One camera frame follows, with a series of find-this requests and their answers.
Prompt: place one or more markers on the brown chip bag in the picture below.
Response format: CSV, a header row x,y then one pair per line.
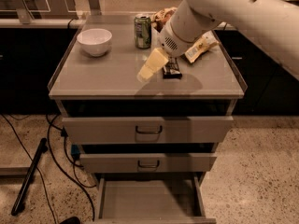
x,y
203,44

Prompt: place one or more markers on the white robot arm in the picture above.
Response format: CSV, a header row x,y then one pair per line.
x,y
271,25

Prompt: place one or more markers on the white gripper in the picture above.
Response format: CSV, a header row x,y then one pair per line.
x,y
168,41

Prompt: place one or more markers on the middle drawer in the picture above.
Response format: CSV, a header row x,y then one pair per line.
x,y
147,163

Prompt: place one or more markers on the drawer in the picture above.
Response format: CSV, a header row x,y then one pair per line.
x,y
147,130
147,163
164,198

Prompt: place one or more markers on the white bowl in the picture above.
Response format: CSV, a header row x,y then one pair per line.
x,y
96,42

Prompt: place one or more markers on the black bar on floor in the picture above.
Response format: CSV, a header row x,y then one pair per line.
x,y
19,203

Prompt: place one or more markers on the white counter rail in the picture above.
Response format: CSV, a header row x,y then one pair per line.
x,y
42,23

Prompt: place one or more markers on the bottom drawer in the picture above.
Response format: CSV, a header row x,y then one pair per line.
x,y
164,198

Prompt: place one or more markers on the grey drawer cabinet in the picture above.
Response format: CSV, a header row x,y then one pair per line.
x,y
107,87

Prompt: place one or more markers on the dark rxbar chocolate bar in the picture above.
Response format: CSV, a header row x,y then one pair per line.
x,y
171,70

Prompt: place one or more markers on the green soda can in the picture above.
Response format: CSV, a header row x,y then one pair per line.
x,y
142,24

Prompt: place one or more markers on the top drawer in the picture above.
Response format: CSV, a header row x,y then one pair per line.
x,y
147,130

